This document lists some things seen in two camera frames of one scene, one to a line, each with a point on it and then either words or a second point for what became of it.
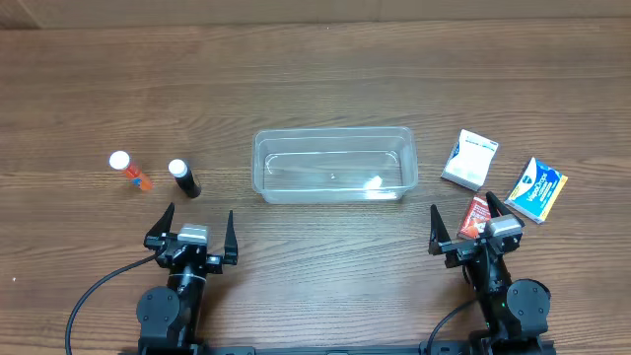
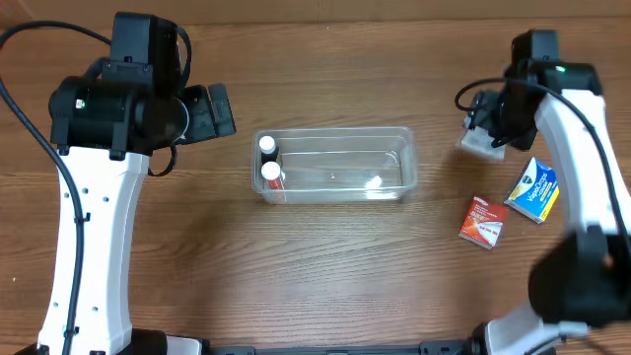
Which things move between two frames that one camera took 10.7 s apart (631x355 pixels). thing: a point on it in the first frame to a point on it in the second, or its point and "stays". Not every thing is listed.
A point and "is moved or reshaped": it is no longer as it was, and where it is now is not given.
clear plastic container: [374, 165] stays
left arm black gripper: [186, 253] to [220, 110]
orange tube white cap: [120, 161] is moved or reshaped
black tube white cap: [179, 170] to [268, 149]
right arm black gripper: [473, 249] to [481, 113]
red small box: [478, 214] stays
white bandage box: [468, 160] is moved or reshaped
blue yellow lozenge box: [536, 190] stays
